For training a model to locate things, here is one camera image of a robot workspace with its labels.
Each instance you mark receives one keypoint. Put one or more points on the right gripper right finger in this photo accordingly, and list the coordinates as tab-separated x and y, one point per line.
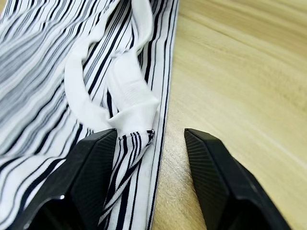
223	182

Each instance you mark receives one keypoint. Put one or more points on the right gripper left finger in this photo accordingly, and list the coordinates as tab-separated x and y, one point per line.
79	182

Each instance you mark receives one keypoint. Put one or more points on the black white striped T-shirt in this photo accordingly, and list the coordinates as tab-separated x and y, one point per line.
48	72

